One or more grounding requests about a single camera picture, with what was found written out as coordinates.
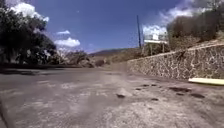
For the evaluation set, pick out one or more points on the rubble stone wall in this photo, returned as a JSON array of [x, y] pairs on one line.
[[196, 63]]

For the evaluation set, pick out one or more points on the pale yellow kerb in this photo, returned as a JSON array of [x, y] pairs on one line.
[[208, 81]]

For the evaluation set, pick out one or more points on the brown hill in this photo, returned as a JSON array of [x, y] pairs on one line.
[[113, 55]]

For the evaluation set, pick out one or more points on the dry bushes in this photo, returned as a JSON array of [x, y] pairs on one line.
[[196, 28]]

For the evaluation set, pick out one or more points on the dark pole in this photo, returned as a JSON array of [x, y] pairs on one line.
[[138, 33]]

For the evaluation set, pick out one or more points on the grey asphalt road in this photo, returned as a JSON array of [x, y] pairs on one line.
[[100, 100]]

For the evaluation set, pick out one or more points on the billboard on posts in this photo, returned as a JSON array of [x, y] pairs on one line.
[[155, 39]]

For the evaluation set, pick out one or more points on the row of trees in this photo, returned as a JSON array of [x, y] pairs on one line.
[[23, 40]]

